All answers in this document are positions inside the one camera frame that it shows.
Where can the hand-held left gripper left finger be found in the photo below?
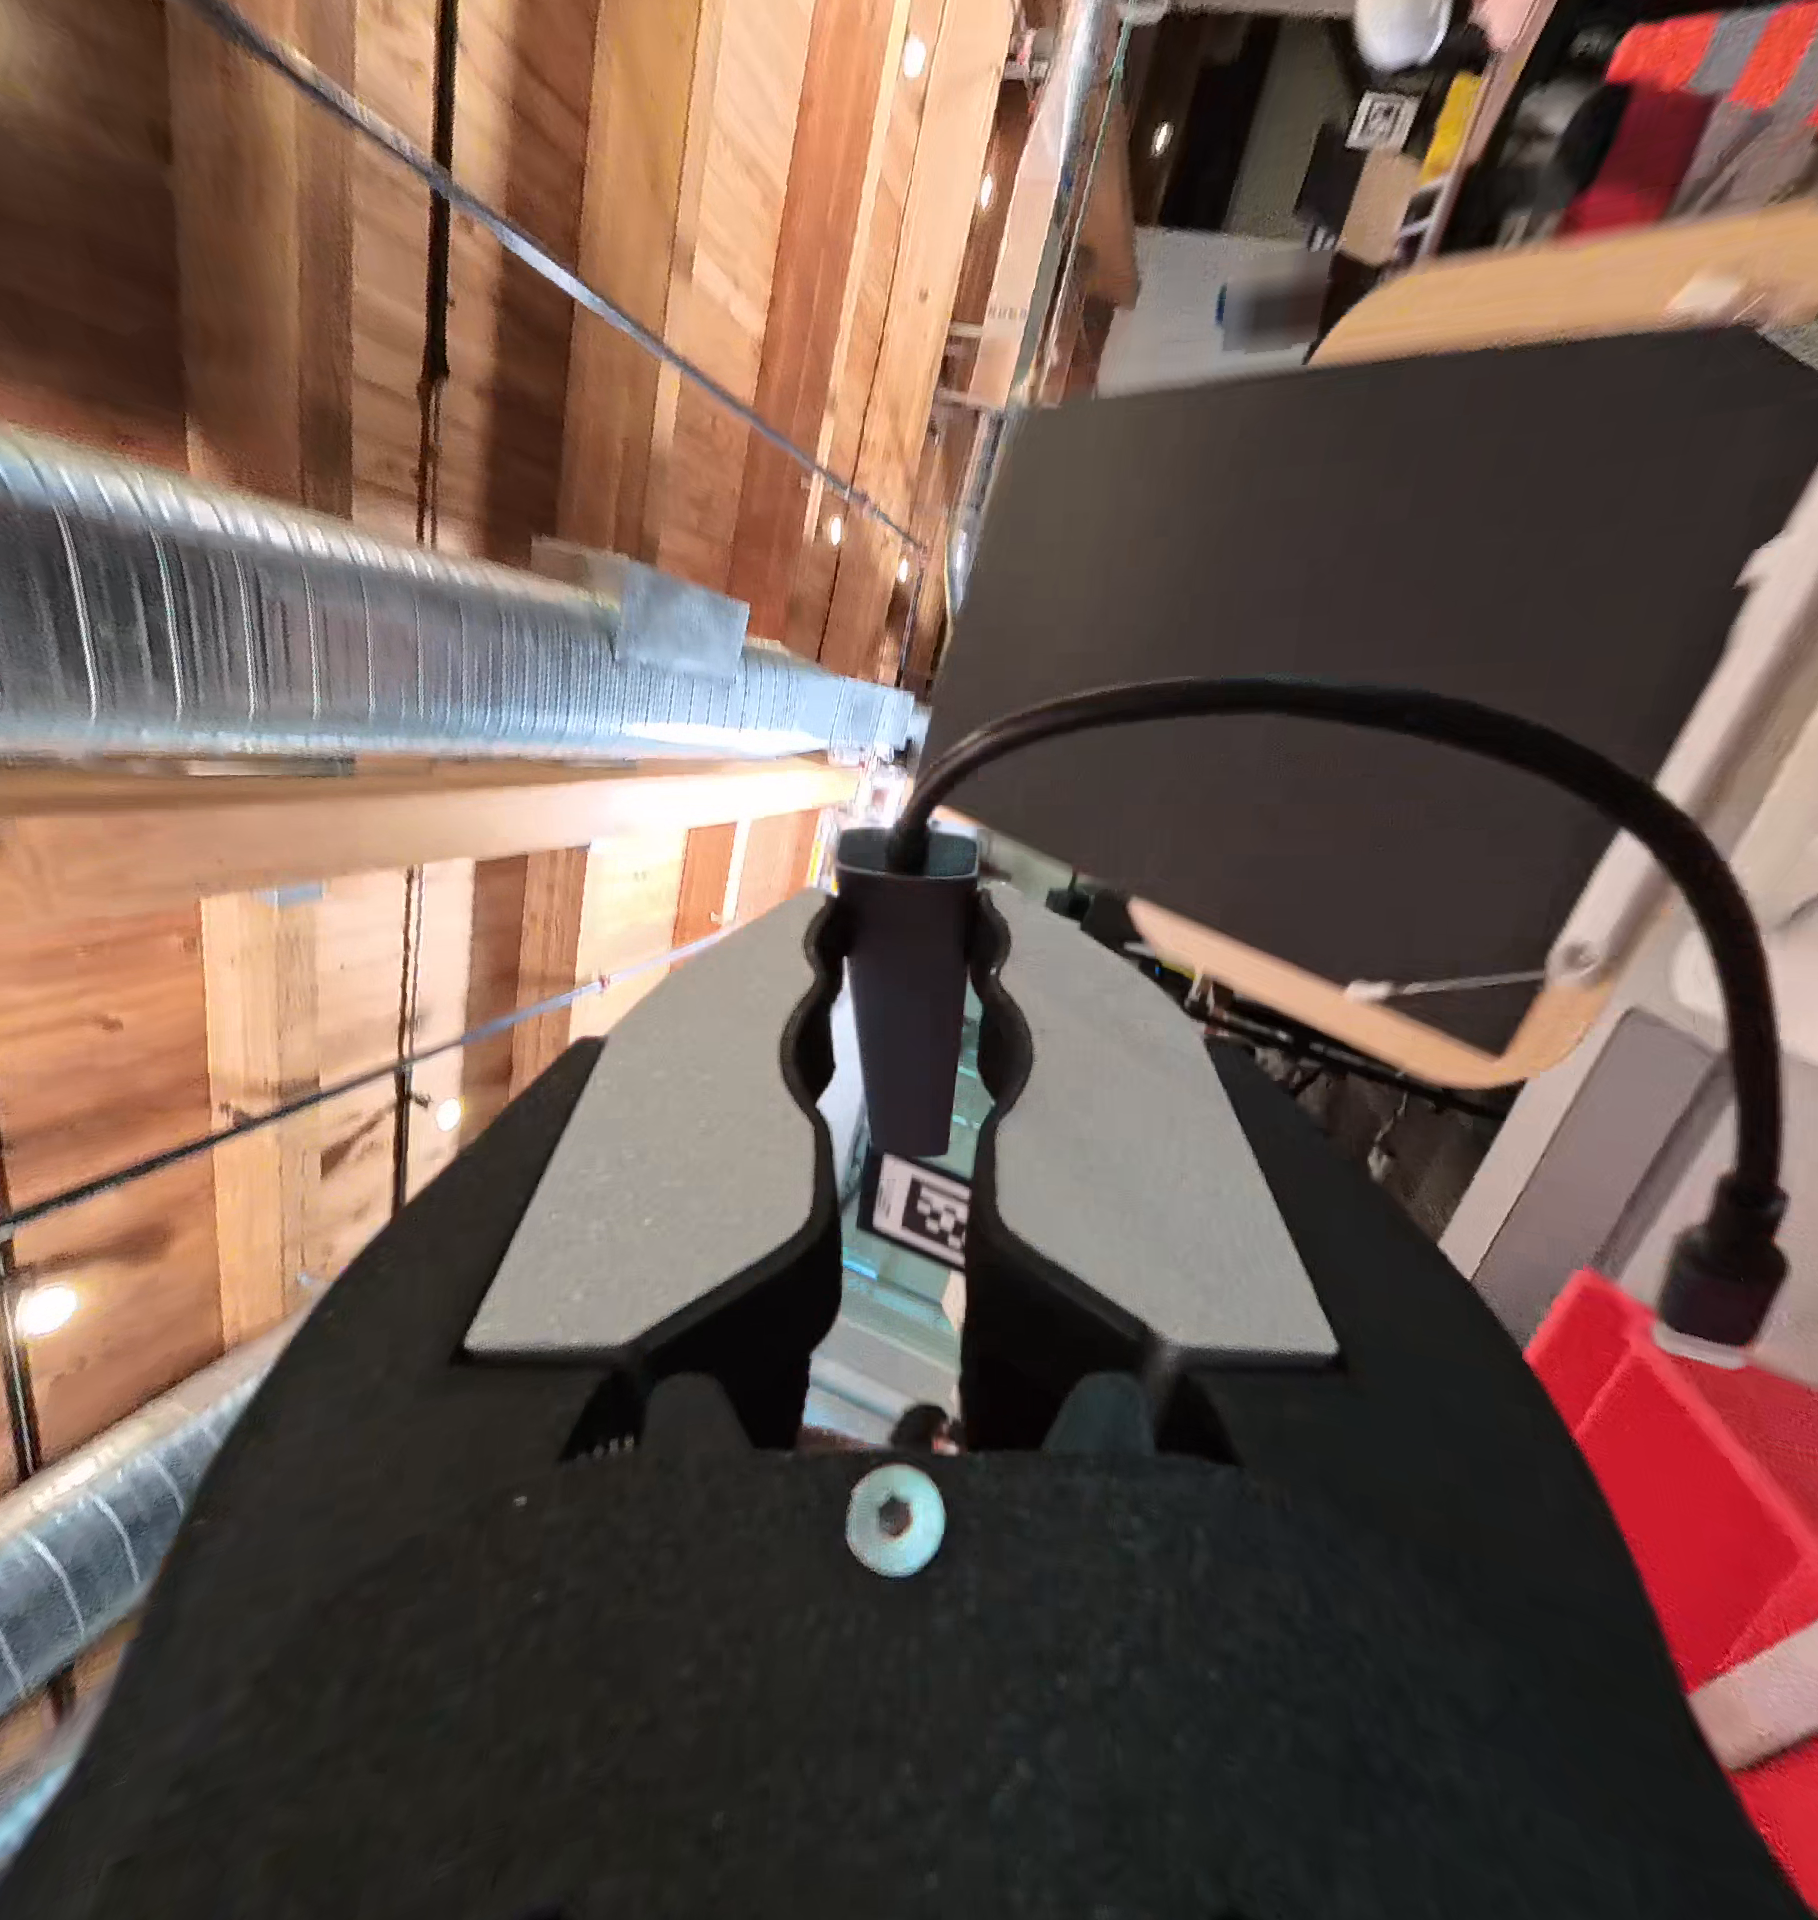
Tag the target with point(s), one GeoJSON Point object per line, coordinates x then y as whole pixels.
{"type": "Point", "coordinates": [654, 1185]}

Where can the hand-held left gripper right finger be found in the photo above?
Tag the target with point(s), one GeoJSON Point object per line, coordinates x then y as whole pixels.
{"type": "Point", "coordinates": [1149, 1185]}

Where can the grey usb hub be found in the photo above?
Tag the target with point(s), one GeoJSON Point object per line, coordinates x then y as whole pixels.
{"type": "Point", "coordinates": [911, 991]}

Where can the red plastic bin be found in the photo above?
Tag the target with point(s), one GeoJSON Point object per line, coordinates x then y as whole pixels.
{"type": "Point", "coordinates": [1720, 1500]}

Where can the white printed sign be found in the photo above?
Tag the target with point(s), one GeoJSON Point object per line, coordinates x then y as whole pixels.
{"type": "Point", "coordinates": [924, 1208]}

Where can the orange traffic cone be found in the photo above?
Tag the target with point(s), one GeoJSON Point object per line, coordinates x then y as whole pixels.
{"type": "Point", "coordinates": [1749, 59]}

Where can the silver ventilation duct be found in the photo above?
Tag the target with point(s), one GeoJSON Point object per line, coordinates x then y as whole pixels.
{"type": "Point", "coordinates": [71, 1560]}

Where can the silver spiral duct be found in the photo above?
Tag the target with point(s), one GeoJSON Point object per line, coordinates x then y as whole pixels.
{"type": "Point", "coordinates": [250, 599]}

